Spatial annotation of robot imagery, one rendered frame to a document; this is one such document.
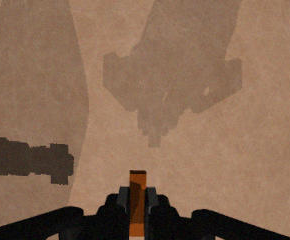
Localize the orange rod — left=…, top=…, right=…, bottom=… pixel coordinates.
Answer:
left=129, top=170, right=146, bottom=237

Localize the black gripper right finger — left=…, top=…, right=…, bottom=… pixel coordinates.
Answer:
left=144, top=187, right=290, bottom=240

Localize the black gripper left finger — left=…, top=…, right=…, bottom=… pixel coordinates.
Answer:
left=0, top=186, right=130, bottom=240

